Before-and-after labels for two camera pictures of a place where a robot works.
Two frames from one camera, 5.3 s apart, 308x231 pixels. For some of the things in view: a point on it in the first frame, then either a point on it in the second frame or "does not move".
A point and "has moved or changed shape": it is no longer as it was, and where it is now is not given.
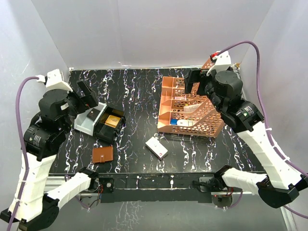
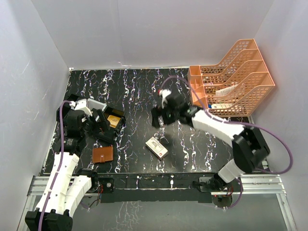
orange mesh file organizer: (189, 113) has moved or changed shape
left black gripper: (86, 94) to (96, 120)
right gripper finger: (193, 76) to (156, 112)
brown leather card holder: (102, 154) does not move
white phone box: (153, 144) does not move
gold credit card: (112, 121) does not move
